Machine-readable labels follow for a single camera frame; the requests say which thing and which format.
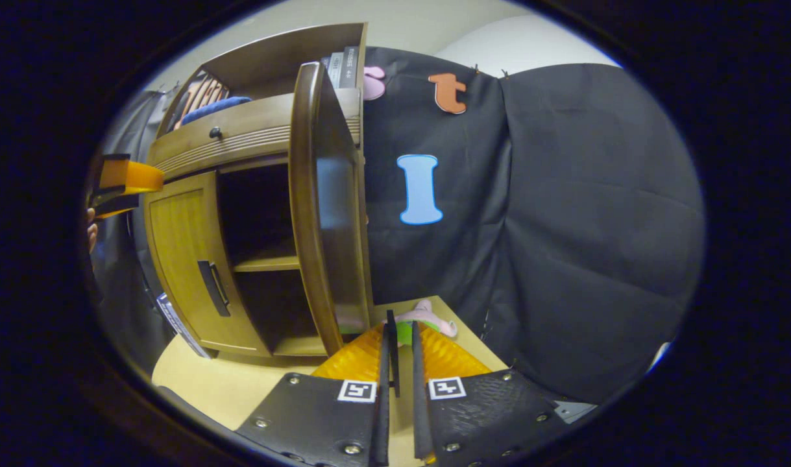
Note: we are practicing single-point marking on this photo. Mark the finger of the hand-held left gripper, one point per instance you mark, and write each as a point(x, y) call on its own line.
point(132, 175)
point(113, 206)

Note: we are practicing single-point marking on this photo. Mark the pink and green plush toy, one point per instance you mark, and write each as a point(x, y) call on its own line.
point(434, 318)

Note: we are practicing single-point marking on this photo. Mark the wooden double-door shoe cabinet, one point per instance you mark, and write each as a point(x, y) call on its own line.
point(259, 123)

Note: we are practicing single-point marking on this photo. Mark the black round drawer knob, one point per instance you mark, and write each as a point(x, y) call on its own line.
point(215, 133)

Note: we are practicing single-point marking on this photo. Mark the black book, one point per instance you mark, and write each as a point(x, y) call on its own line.
point(350, 66)

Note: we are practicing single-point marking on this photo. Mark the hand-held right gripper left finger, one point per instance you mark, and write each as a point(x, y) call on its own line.
point(317, 415)

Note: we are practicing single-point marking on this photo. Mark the wooden shoe cabinet door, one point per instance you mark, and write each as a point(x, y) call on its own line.
point(333, 194)
point(187, 259)

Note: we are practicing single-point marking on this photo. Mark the folded blue towel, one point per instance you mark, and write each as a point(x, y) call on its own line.
point(213, 107)

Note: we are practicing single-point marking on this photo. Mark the wooden inner shelf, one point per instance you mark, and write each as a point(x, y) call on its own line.
point(268, 263)

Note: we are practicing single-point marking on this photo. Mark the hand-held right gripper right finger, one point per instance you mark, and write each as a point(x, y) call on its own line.
point(479, 415)

